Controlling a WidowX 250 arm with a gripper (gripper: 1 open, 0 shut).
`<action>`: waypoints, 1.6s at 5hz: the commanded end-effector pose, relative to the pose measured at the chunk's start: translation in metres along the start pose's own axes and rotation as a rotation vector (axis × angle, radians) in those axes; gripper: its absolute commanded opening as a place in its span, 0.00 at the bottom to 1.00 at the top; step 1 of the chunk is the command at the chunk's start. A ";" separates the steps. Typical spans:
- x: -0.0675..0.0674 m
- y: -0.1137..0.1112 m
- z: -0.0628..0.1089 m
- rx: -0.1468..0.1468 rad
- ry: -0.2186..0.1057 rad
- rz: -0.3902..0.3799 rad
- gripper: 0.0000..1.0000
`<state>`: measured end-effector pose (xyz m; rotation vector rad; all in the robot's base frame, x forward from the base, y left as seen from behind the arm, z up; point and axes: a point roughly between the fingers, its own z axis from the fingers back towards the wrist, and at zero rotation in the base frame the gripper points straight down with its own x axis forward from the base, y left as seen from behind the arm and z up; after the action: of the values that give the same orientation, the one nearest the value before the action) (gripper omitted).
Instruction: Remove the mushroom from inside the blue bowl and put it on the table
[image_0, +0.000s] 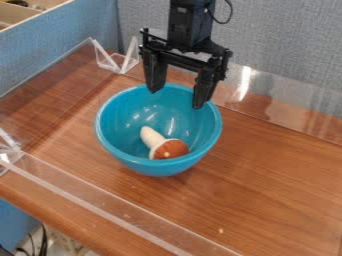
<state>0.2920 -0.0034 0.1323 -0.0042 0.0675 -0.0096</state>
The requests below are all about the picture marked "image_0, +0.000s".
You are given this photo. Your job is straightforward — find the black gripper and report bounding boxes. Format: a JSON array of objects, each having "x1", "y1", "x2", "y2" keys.
[{"x1": 138, "y1": 28, "x2": 232, "y2": 109}]

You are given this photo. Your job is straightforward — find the blue plastic bowl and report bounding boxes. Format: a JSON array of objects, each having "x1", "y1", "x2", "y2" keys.
[{"x1": 93, "y1": 83, "x2": 223, "y2": 177}]

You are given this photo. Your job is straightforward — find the brown white toy mushroom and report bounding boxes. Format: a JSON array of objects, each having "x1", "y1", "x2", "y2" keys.
[{"x1": 140, "y1": 126, "x2": 189, "y2": 160}]

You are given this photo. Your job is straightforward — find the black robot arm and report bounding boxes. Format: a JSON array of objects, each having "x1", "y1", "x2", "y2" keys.
[{"x1": 138, "y1": 0, "x2": 232, "y2": 109}]

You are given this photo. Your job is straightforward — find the clear acrylic back barrier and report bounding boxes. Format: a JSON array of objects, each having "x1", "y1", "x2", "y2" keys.
[{"x1": 165, "y1": 63, "x2": 342, "y2": 146}]

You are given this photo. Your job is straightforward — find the clear acrylic barrier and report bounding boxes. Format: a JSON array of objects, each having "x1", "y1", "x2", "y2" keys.
[
  {"x1": 0, "y1": 128, "x2": 241, "y2": 256},
  {"x1": 0, "y1": 37, "x2": 109, "y2": 98},
  {"x1": 165, "y1": 63, "x2": 342, "y2": 146}
]

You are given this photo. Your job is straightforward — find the clear acrylic left barrier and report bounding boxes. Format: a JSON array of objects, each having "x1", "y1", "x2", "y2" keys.
[{"x1": 0, "y1": 37, "x2": 109, "y2": 98}]

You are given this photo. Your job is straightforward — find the wooden shelf box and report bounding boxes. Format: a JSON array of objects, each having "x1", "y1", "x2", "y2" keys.
[{"x1": 0, "y1": 0, "x2": 74, "y2": 33}]

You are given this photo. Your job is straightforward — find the clear acrylic front barrier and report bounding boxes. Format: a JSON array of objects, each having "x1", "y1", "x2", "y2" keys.
[{"x1": 0, "y1": 128, "x2": 241, "y2": 256}]

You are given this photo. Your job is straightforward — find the clear acrylic corner bracket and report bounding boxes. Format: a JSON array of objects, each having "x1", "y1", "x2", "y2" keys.
[{"x1": 90, "y1": 37, "x2": 140, "y2": 74}]

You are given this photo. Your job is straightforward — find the black cables under table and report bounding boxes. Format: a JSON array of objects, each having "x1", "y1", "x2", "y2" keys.
[{"x1": 0, "y1": 223, "x2": 49, "y2": 256}]

